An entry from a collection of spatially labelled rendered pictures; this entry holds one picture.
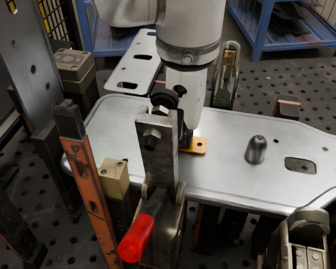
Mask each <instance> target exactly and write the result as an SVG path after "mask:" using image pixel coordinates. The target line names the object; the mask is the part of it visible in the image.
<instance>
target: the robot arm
mask: <svg viewBox="0 0 336 269"><path fill-rule="evenodd" d="M91 2H92V6H93V8H94V11H95V13H96V14H97V15H98V17H99V18H100V20H101V21H103V22H104V23H105V24H107V25H109V26H112V27H136V26H144V25H151V24H156V41H155V44H156V50H157V53H158V55H159V56H160V59H161V61H162V63H163V64H164V65H166V66H167V68H166V80H165V81H166V89H170V90H172V91H173V92H175V93H176V94H177V96H178V97H179V104H178V107H177V109H176V110H177V116H178V147H184V148H190V146H191V138H192V137H193V134H194V130H196V129H197V128H198V125H199V121H200V118H201V113H202V109H203V105H204V100H205V93H206V78H207V68H208V67H209V66H210V65H211V64H213V62H214V59H215V58H216V57H217V56H218V54H219V49H220V41H221V32H222V25H223V17H224V12H225V4H226V0H91Z"/></svg>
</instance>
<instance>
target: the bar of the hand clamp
mask: <svg viewBox="0 0 336 269"><path fill-rule="evenodd" d="M150 102H151V104H152V105H153V108H152V110H151V114H149V110H148V106H146V105H140V108H139V110H138V113H137V115H136V118H135V120H134V124H135V128H136V132H137V137H138V142H139V147H140V152H141V157H142V162H143V167H144V171H145V175H146V181H147V186H148V190H149V196H150V197H151V196H152V194H153V192H154V191H155V189H156V187H161V188H167V189H169V194H170V203H173V204H175V197H176V193H177V188H178V116H177V110H176V109H177V107H178V104H179V97H178V96H177V94H176V93H175V92H173V91H172V90H170V89H166V88H159V89H156V90H154V91H153V92H152V95H151V97H150Z"/></svg>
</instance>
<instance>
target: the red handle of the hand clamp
mask: <svg viewBox="0 0 336 269"><path fill-rule="evenodd" d="M168 194H169V189H167V188H161V187H156V189H155V191H154V192H153V194H152V196H151V197H150V199H149V201H148V202H147V204H146V206H145V207H144V209H143V211H142V212H141V214H140V215H138V216H137V217H136V218H135V220H134V221H133V223H132V225H131V226H130V228H129V229H128V231H127V232H126V234H125V236H124V237H123V239H122V241H121V242H120V244H119V245H118V248H117V251H118V254H119V256H120V258H121V259H122V260H123V261H125V262H128V263H135V262H137V261H138V260H139V259H140V258H141V256H142V254H143V251H144V249H145V247H146V245H147V243H148V241H149V239H150V237H151V234H152V232H153V230H154V228H155V221H156V219H157V217H158V215H159V213H160V211H161V208H162V206H163V204H164V202H165V200H166V198H167V196H168Z"/></svg>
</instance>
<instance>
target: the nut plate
mask: <svg viewBox="0 0 336 269"><path fill-rule="evenodd" d="M197 144H202V146H201V147H199V146H197ZM206 145H207V138H204V137H198V136H193V137H192V138H191V146H190V148H184V147H178V150H180V151H186V152H192V153H198V154H204V153H205V151H206Z"/></svg>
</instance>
